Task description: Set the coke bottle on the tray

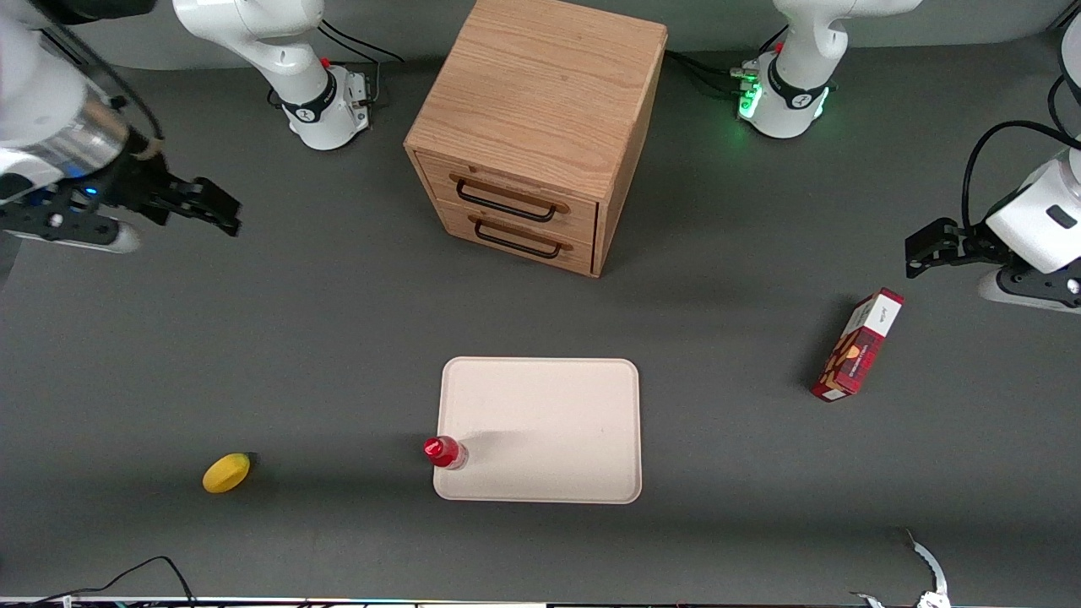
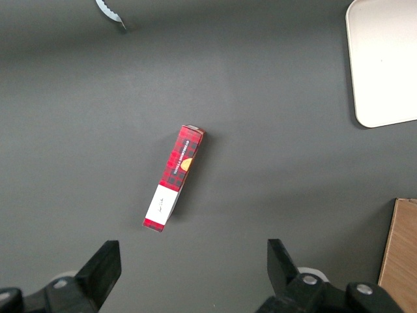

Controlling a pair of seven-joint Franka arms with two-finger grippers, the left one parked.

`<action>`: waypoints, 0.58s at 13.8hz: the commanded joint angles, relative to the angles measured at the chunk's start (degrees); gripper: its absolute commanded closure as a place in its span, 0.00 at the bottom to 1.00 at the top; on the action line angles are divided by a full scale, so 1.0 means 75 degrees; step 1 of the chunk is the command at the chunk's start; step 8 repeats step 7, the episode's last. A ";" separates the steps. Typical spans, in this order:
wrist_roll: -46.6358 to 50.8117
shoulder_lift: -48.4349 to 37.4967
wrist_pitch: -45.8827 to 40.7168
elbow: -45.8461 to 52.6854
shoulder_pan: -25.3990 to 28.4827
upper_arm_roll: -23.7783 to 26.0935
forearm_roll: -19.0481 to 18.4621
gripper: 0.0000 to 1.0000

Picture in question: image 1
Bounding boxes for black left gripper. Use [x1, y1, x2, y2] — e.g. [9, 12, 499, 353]
[905, 218, 1019, 280]

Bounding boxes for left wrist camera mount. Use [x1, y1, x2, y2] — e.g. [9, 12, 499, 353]
[978, 263, 1081, 315]

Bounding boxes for white serrated curved strip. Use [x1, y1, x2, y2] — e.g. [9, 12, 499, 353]
[905, 529, 952, 608]

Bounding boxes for black cables at arm base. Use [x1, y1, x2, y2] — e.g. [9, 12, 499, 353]
[665, 51, 752, 95]
[319, 19, 406, 65]

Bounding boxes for black cable at table edge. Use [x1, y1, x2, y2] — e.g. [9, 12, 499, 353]
[0, 556, 198, 608]

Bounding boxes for light wooden drawer cabinet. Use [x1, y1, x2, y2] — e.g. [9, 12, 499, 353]
[404, 0, 669, 279]

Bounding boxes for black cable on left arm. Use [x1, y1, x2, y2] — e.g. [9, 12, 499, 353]
[963, 121, 1081, 229]

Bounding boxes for black metal drawer handle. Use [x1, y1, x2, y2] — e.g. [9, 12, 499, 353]
[454, 174, 560, 225]
[473, 216, 565, 260]

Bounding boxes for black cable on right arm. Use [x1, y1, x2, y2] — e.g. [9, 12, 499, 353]
[34, 21, 166, 141]

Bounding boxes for cream rectangular plastic tray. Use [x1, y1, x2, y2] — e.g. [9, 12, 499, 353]
[432, 356, 643, 505]

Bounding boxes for yellow lemon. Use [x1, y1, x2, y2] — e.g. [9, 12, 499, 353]
[203, 453, 252, 494]

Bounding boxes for wooden drawer front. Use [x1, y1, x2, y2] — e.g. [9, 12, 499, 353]
[435, 201, 595, 276]
[416, 152, 600, 246]

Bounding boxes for small red-capped coke bottle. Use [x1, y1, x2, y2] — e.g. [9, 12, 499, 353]
[423, 436, 469, 471]

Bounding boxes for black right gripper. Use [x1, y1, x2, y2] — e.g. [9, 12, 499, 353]
[101, 148, 243, 237]

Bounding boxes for black cables at left arm base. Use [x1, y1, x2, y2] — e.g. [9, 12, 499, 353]
[665, 51, 752, 95]

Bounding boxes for black cables at right arm base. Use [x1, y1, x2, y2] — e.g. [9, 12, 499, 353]
[319, 19, 406, 65]

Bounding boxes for red plaid shortbread box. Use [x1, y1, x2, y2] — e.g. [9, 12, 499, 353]
[811, 288, 905, 403]

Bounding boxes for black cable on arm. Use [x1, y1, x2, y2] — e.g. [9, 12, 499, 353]
[34, 21, 166, 141]
[963, 121, 1081, 229]

